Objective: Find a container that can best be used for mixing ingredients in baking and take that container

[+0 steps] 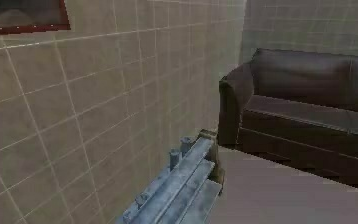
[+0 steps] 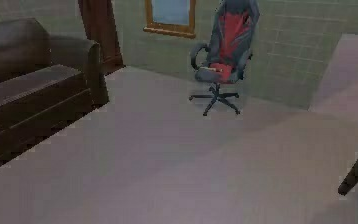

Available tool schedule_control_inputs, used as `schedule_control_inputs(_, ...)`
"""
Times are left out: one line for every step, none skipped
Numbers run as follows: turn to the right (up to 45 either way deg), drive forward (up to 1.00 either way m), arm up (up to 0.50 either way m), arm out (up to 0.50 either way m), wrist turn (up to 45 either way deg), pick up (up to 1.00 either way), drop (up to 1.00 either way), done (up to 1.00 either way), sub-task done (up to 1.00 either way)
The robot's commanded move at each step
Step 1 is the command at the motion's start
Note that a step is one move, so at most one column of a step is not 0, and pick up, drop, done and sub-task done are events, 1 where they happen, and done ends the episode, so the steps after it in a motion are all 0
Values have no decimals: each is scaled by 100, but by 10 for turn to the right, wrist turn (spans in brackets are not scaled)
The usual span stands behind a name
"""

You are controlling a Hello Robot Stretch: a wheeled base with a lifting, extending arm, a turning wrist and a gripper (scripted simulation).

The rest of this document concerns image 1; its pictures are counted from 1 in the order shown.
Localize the blue-grey wooden bench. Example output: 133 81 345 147
116 129 226 224

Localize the dark brown leather sofa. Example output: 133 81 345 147
217 47 358 193

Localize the red framed wall picture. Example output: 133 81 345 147
0 0 72 37

